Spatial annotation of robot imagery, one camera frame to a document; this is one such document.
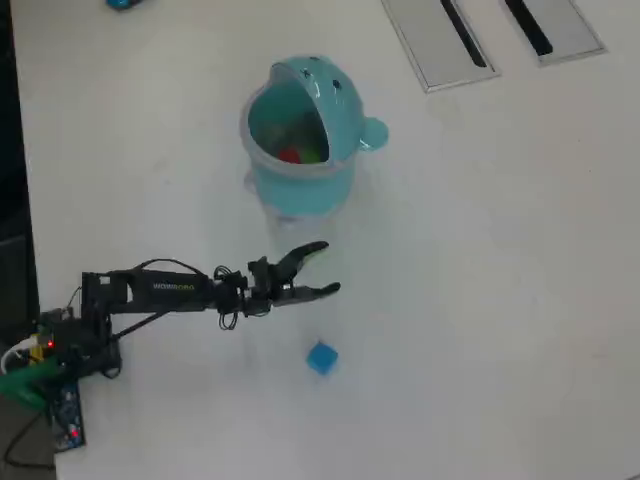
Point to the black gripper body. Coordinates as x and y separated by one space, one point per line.
260 300

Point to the red cube block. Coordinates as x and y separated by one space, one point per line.
289 155

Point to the black and teal device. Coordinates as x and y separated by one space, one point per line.
120 3

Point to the teal cartoon animal bin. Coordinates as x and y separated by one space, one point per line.
300 190

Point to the green table clamp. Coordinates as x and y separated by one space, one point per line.
25 382

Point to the blue controller circuit board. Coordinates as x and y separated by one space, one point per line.
67 420

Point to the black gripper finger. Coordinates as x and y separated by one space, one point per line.
300 255
310 291

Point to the blue cube block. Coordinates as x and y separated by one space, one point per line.
321 357

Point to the green cube block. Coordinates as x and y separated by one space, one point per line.
312 155

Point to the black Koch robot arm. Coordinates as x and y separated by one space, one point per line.
165 292

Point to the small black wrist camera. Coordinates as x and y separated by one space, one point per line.
259 269

